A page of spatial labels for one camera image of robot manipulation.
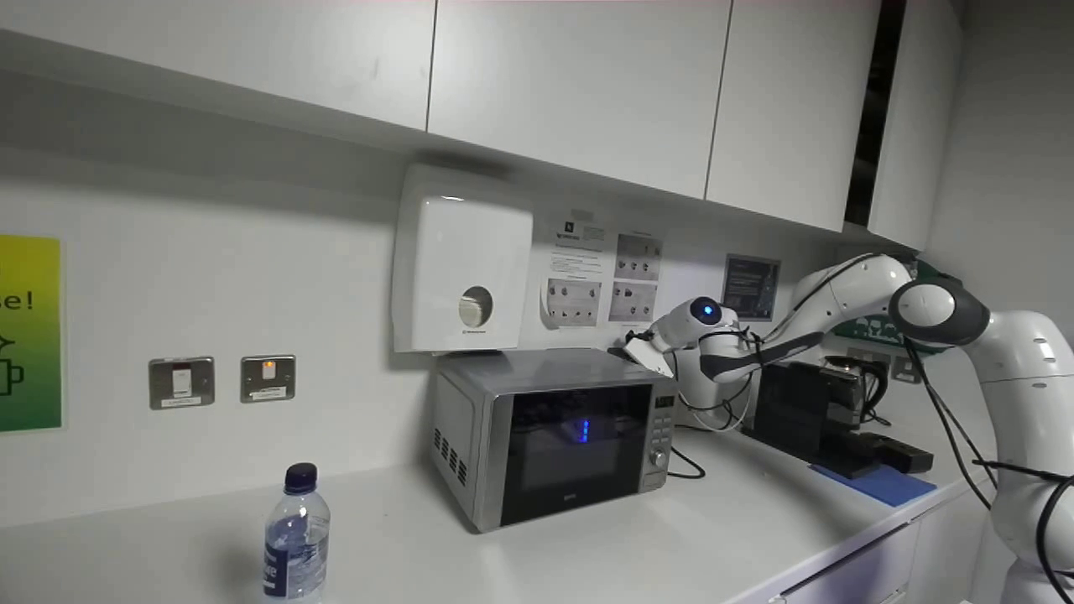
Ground dark framed wall poster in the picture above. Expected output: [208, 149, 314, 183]
[723, 253, 785, 325]

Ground blue mat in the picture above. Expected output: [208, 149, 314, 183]
[807, 456, 941, 513]

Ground black coffee machine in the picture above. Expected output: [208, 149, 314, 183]
[752, 357, 938, 481]

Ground black plug power cable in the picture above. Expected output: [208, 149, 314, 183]
[669, 443, 711, 484]

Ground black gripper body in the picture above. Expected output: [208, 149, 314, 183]
[607, 325, 685, 385]

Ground clear plastic water bottle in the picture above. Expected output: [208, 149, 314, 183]
[261, 461, 333, 604]

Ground green yellow wall sign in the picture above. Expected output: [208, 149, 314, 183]
[0, 231, 63, 436]

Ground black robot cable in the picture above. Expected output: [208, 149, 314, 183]
[904, 339, 1074, 604]

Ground white base cabinet front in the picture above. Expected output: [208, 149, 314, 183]
[734, 484, 986, 604]

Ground silver microwave oven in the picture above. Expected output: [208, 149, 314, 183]
[428, 347, 683, 537]

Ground white paper towel dispenser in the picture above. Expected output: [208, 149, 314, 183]
[391, 166, 537, 361]

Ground white upper cabinet door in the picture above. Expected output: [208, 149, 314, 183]
[704, 0, 885, 234]
[865, 0, 967, 253]
[0, 0, 438, 130]
[429, 0, 734, 201]

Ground steel wall switch plate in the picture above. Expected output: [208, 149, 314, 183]
[147, 354, 220, 414]
[239, 354, 300, 405]

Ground wall power sockets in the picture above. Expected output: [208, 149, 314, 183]
[534, 207, 666, 334]

